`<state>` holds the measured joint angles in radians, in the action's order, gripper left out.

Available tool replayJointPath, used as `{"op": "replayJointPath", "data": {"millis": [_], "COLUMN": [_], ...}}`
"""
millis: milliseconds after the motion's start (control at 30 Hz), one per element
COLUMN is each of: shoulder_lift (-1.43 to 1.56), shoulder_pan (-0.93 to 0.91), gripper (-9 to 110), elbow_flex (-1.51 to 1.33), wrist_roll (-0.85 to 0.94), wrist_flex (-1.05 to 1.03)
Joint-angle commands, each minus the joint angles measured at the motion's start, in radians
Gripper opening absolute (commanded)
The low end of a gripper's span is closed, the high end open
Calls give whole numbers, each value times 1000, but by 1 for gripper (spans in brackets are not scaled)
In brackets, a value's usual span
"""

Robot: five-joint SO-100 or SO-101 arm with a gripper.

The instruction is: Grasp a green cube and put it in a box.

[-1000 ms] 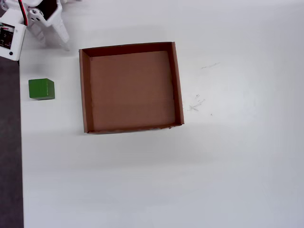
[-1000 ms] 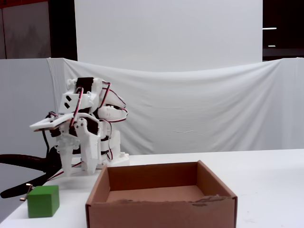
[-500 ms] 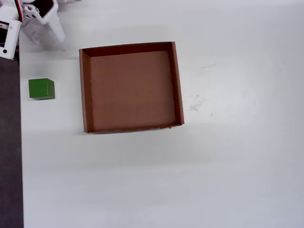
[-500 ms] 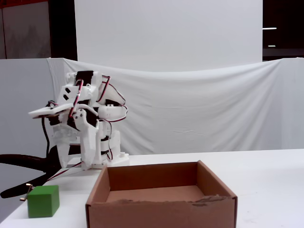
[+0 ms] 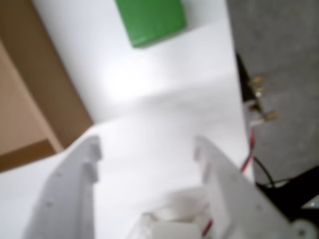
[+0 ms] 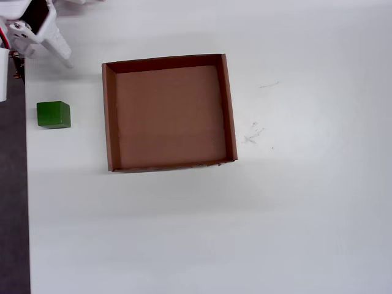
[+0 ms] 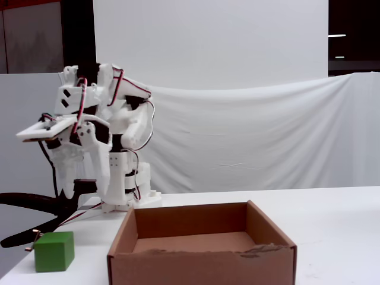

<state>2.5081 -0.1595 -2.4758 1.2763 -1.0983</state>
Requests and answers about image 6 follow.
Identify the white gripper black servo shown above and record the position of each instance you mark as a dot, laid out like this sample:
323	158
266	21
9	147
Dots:
49	34

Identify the brown cardboard box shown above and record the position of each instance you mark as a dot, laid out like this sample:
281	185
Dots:
171	119

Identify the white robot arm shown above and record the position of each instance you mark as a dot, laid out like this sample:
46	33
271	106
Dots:
12	7

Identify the green cube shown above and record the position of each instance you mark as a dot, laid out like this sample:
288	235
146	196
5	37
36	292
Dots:
53	114

